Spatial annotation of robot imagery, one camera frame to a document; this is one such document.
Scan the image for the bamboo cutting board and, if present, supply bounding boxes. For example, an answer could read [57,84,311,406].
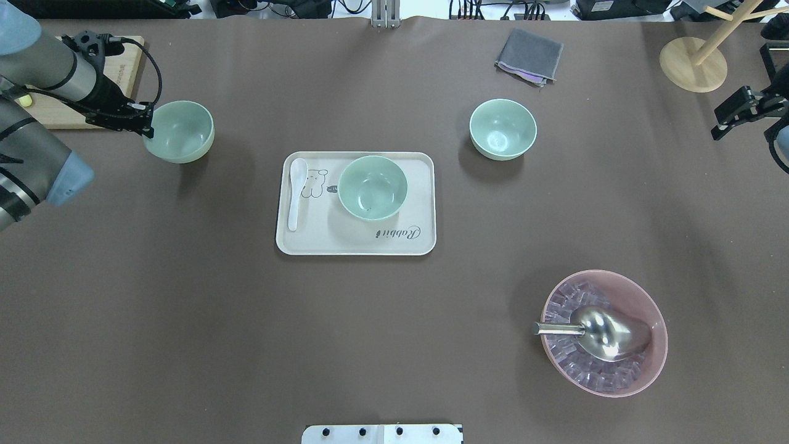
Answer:
[6,31,156,138]

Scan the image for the white ceramic spoon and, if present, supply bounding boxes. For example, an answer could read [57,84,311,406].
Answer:
[287,158,308,231]

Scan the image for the green bowl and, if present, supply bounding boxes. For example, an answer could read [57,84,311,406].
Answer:
[468,98,538,161]
[142,101,215,164]
[338,155,409,221]

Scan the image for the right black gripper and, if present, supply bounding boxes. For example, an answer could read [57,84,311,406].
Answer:
[711,85,788,141]

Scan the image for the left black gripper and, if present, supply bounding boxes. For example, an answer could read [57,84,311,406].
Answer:
[59,31,155,138]

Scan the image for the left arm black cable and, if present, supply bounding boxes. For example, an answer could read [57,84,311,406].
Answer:
[108,37,163,115]

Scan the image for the beige rabbit serving tray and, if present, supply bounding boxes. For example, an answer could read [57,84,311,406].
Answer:
[276,151,437,255]

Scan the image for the pink bowl with ice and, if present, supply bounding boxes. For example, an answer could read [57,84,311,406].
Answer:
[532,269,668,397]

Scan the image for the green bowl on tray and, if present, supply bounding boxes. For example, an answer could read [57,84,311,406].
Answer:
[338,155,409,221]

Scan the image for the grey purple folded cloth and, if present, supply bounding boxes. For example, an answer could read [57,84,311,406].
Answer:
[495,29,564,87]

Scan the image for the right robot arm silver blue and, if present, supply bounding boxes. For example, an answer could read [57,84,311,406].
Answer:
[711,43,788,173]

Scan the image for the wooden mug tree stand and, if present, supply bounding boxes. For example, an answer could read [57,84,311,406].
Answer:
[659,1,788,93]

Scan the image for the metal ice scoop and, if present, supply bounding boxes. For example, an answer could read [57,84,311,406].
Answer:
[531,306,652,362]

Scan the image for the aluminium frame post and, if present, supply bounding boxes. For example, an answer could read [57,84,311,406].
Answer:
[371,0,401,29]

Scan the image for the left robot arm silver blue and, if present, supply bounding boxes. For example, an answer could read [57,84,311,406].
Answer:
[1,1,156,229]

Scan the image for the white camera pole base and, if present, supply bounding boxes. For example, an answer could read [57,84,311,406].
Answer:
[301,424,464,443]

